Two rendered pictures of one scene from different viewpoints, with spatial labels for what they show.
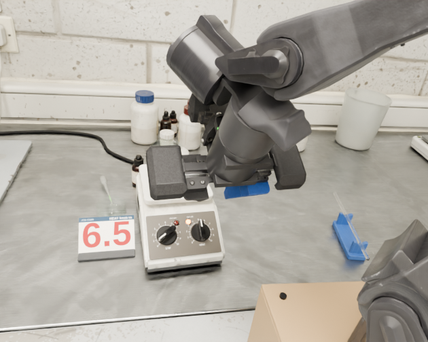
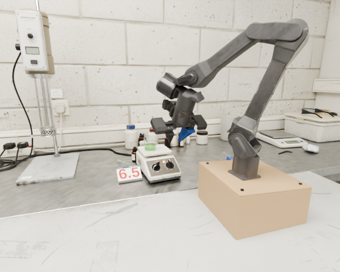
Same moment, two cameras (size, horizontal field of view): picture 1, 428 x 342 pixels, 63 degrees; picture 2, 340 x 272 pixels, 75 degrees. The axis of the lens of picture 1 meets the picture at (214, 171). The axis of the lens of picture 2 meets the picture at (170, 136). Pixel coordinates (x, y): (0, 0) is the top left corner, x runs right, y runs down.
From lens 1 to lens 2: 0.37 m
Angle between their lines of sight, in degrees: 17
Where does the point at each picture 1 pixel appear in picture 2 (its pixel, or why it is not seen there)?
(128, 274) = (142, 184)
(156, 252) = (153, 173)
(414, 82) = not seen: hidden behind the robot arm
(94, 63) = (104, 116)
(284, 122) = (196, 94)
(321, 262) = not seen: hidden behind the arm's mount
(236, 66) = (180, 80)
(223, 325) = (187, 192)
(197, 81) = (167, 90)
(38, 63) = (78, 119)
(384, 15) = (214, 60)
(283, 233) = not seen: hidden behind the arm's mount
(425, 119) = (260, 126)
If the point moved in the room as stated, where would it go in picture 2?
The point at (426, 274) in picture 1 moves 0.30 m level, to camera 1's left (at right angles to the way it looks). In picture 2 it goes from (242, 122) to (122, 123)
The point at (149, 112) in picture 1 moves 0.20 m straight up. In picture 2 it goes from (133, 133) to (132, 95)
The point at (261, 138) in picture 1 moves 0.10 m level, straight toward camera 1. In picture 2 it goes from (190, 102) to (191, 106)
